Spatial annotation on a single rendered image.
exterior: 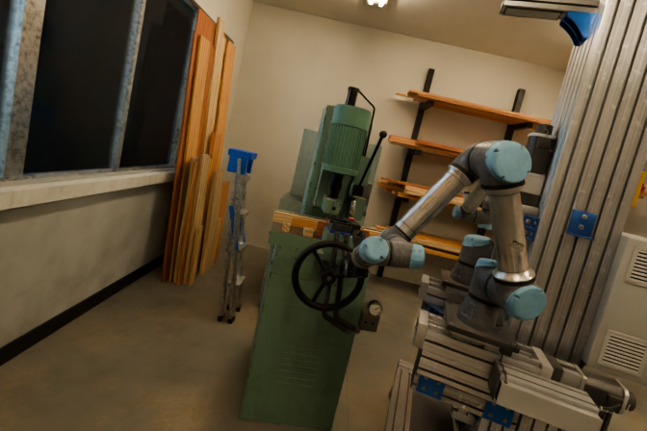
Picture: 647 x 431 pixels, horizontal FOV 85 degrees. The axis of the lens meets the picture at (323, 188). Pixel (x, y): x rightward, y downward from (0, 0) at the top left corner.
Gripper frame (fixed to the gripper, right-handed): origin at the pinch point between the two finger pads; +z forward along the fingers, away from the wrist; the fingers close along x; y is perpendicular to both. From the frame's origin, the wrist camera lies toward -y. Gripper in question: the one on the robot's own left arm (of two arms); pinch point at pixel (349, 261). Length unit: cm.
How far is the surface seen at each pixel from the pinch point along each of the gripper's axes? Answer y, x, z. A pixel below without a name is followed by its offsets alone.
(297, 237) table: -11.8, -19.4, 20.4
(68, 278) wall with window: 10, -139, 87
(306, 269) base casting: 0.7, -13.6, 27.3
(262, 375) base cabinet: 46, -27, 52
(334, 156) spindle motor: -49, -7, 11
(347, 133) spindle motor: -58, -4, 5
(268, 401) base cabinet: 57, -23, 58
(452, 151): -150, 130, 161
